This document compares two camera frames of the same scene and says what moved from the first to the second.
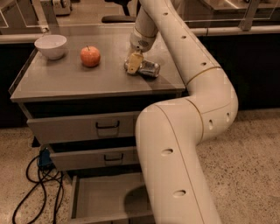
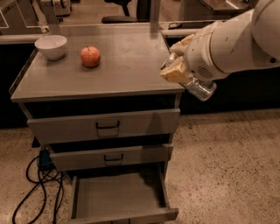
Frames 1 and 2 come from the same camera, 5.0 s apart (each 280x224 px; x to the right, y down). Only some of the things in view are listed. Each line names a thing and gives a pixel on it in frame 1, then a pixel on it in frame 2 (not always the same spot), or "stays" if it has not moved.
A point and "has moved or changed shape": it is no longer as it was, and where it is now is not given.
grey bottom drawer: (109, 199) stays
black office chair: (120, 18) stays
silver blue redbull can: (147, 67) has moved or changed shape
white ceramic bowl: (52, 45) stays
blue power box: (45, 157) stays
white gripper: (138, 43) to (201, 58)
